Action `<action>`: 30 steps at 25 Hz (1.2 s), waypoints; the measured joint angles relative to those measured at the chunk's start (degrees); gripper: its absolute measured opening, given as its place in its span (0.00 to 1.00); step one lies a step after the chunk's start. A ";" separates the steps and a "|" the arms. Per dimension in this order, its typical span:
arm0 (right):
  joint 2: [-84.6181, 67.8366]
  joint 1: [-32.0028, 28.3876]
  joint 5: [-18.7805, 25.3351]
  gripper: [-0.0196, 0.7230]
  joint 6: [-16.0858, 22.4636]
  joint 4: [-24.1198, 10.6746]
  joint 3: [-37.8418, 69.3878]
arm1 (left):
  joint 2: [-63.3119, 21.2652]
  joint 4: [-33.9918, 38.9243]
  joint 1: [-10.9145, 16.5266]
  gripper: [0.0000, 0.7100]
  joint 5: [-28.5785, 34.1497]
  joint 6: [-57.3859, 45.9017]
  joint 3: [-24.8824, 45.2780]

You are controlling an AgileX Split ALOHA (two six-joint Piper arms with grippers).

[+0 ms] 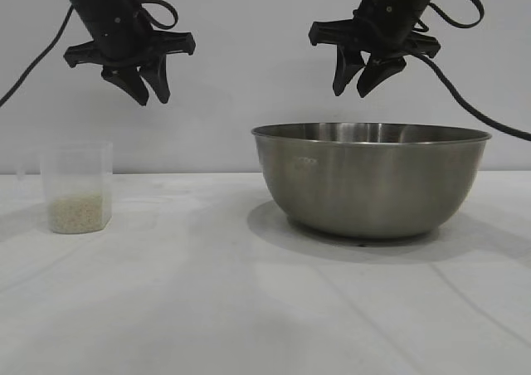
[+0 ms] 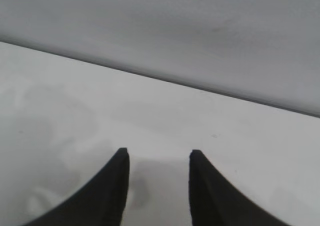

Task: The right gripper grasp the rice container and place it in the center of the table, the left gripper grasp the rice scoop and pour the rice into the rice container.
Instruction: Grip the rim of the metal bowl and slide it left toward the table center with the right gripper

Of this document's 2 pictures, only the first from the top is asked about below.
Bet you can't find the clear plastic measuring cup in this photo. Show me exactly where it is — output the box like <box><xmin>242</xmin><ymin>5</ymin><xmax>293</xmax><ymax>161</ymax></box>
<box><xmin>15</xmin><ymin>140</ymin><xmax>114</xmax><ymax>235</ymax></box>

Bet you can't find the stainless steel mixing bowl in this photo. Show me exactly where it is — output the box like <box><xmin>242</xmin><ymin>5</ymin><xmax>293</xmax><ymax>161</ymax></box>
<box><xmin>251</xmin><ymin>121</ymin><xmax>494</xmax><ymax>240</ymax></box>

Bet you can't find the looped black gripper cable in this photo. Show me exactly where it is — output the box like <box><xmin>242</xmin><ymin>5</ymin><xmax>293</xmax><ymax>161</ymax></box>
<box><xmin>426</xmin><ymin>0</ymin><xmax>486</xmax><ymax>32</ymax></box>
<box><xmin>134</xmin><ymin>0</ymin><xmax>180</xmax><ymax>32</ymax></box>

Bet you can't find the white uncooked rice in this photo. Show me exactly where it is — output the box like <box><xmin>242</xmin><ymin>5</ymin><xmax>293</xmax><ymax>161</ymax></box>
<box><xmin>48</xmin><ymin>194</ymin><xmax>105</xmax><ymax>234</ymax></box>

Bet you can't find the long black arm cable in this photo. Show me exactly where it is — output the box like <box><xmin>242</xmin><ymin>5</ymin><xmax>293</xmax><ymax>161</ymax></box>
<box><xmin>0</xmin><ymin>6</ymin><xmax>75</xmax><ymax>107</ymax></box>
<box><xmin>410</xmin><ymin>52</ymin><xmax>531</xmax><ymax>140</ymax></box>

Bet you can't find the looped black right gripper cable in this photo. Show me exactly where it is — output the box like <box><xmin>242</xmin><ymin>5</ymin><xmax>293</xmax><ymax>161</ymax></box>
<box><xmin>426</xmin><ymin>0</ymin><xmax>486</xmax><ymax>32</ymax></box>

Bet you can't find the long black left arm cable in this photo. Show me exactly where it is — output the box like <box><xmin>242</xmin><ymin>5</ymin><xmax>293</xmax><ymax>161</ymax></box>
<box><xmin>0</xmin><ymin>6</ymin><xmax>75</xmax><ymax>107</ymax></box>

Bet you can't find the long black right arm cable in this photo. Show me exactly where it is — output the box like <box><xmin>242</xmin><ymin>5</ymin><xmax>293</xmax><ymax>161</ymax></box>
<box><xmin>410</xmin><ymin>52</ymin><xmax>531</xmax><ymax>140</ymax></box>

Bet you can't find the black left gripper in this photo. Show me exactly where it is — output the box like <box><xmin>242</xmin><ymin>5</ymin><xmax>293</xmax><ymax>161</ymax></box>
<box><xmin>64</xmin><ymin>9</ymin><xmax>196</xmax><ymax>107</ymax></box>

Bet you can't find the looped black left gripper cable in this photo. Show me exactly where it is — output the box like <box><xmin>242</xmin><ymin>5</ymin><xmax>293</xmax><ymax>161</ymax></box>
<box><xmin>134</xmin><ymin>0</ymin><xmax>180</xmax><ymax>32</ymax></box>

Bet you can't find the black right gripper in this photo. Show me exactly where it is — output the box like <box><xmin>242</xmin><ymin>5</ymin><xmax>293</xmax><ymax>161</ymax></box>
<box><xmin>309</xmin><ymin>1</ymin><xmax>441</xmax><ymax>99</ymax></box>

